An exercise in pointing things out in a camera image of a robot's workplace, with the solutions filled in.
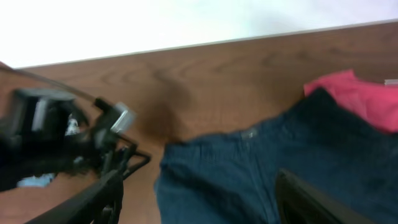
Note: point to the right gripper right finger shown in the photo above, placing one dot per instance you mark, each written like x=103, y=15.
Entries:
x=311, y=202

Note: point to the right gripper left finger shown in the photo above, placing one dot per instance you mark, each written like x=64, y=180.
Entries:
x=101, y=202

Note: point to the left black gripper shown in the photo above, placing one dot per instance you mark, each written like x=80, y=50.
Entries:
x=101, y=151

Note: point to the dark navy blue shorts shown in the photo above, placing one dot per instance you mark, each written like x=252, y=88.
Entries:
x=253, y=175

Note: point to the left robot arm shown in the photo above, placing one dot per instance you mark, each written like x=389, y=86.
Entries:
x=44, y=132

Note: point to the folded light blue denim shorts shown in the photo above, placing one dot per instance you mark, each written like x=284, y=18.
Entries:
x=33, y=181

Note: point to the red orange t-shirt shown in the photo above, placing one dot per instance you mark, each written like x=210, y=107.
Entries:
x=373, y=102

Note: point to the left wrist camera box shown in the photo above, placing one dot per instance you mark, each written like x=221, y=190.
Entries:
x=116, y=118

